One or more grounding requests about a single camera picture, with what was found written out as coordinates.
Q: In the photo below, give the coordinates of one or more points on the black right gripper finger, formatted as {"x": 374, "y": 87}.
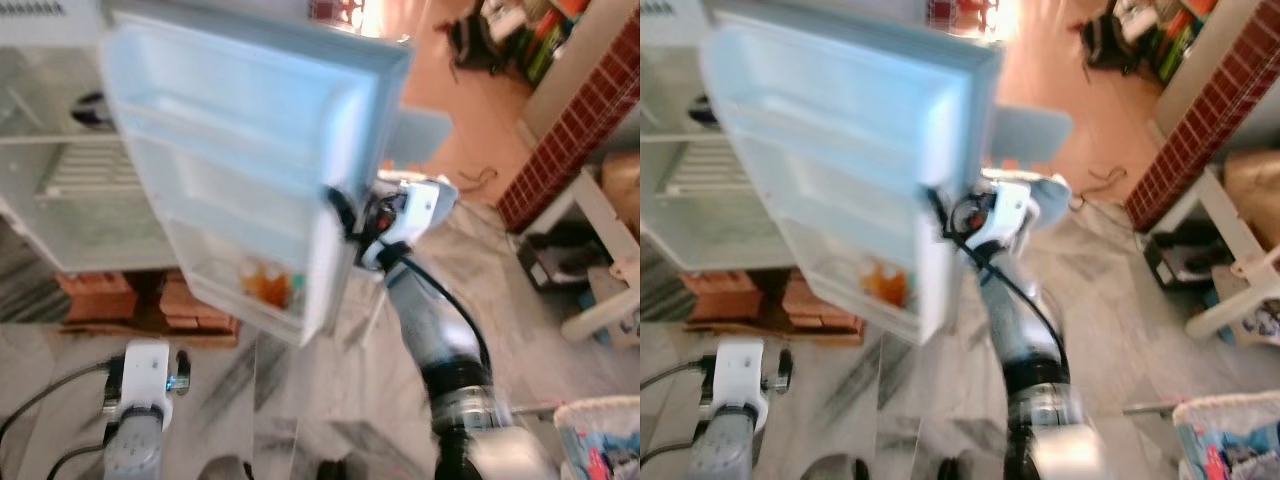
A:
{"x": 940, "y": 212}
{"x": 342, "y": 212}

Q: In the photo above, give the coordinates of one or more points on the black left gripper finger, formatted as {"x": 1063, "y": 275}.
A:
{"x": 778, "y": 370}
{"x": 180, "y": 370}

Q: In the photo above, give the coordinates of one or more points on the orange food item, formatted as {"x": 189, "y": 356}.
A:
{"x": 888, "y": 288}
{"x": 265, "y": 285}

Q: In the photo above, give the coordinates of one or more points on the silver fridge door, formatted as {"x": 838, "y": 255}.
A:
{"x": 230, "y": 110}
{"x": 840, "y": 110}

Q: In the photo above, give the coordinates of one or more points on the red brick stack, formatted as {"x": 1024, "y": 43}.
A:
{"x": 195, "y": 310}
{"x": 820, "y": 310}
{"x": 95, "y": 295}
{"x": 720, "y": 295}

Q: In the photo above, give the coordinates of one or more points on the blue patterned woven bag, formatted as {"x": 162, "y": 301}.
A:
{"x": 1230, "y": 450}
{"x": 600, "y": 450}

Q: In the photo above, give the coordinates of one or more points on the grey metal rod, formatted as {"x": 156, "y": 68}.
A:
{"x": 525, "y": 408}
{"x": 1150, "y": 406}

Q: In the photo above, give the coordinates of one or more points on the black box device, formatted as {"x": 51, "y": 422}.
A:
{"x": 1185, "y": 262}
{"x": 560, "y": 262}

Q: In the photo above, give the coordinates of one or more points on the brown cardboard box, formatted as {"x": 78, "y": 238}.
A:
{"x": 622, "y": 190}
{"x": 1255, "y": 185}

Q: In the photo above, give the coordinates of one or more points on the colourful clutter pile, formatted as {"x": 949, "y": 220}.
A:
{"x": 500, "y": 40}
{"x": 1140, "y": 40}

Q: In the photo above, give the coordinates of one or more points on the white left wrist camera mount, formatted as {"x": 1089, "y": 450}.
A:
{"x": 742, "y": 375}
{"x": 145, "y": 375}

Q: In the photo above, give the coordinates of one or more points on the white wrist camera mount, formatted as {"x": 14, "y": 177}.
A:
{"x": 145, "y": 375}
{"x": 1010, "y": 210}
{"x": 742, "y": 375}
{"x": 420, "y": 210}

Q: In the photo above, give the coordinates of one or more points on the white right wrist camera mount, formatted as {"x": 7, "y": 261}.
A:
{"x": 1010, "y": 210}
{"x": 420, "y": 210}

